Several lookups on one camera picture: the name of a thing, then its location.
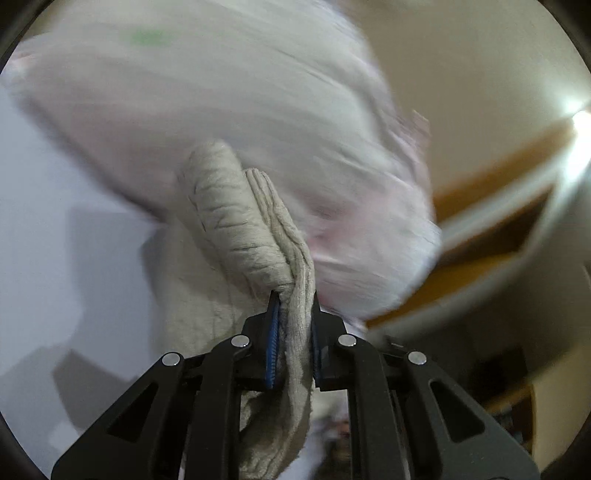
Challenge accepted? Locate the pale pink cloth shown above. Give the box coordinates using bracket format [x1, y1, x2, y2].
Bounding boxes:
[4, 0, 445, 324]

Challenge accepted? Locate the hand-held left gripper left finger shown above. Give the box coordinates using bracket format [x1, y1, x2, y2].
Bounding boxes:
[51, 290, 281, 480]

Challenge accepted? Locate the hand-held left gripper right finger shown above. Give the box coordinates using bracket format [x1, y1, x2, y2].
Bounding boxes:
[311, 295, 541, 480]

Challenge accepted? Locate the beige knitted garment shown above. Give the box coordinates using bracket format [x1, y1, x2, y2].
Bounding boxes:
[147, 141, 317, 480]

